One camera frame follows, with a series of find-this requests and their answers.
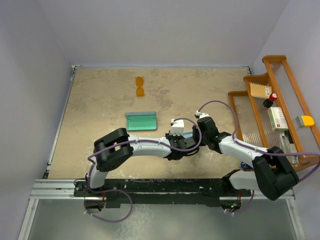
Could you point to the orange sunglasses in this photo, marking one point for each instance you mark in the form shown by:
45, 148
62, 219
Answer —
139, 81

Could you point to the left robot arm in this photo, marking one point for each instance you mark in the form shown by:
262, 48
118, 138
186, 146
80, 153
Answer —
113, 149

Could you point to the brown cardboard envelope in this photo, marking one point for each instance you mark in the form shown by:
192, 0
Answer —
260, 90

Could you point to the white black stapler device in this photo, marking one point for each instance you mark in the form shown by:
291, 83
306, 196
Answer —
287, 146

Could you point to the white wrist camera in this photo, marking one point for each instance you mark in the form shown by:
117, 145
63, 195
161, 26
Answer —
177, 127
199, 115

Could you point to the blue black tool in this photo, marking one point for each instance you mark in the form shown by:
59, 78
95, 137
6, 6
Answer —
245, 166

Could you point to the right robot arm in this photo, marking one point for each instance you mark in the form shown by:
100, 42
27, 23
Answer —
272, 175

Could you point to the white red box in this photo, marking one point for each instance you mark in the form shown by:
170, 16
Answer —
277, 119

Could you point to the wooden tiered rack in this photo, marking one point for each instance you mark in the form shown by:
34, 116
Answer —
253, 121

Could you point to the red black bottle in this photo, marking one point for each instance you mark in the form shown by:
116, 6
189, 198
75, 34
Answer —
270, 100

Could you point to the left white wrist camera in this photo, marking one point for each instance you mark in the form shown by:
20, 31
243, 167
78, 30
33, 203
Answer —
177, 127

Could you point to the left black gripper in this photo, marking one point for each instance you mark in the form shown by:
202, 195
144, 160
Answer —
178, 137

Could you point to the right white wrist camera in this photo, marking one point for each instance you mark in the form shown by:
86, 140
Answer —
199, 115

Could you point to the yellow grey sponge block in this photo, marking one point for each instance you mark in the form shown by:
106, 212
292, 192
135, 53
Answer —
304, 121

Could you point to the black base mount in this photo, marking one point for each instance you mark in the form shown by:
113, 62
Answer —
211, 192

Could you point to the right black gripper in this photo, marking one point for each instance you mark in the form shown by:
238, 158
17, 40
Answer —
195, 131

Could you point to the blue-grey glasses case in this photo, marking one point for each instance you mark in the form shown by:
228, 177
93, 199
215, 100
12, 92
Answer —
141, 121

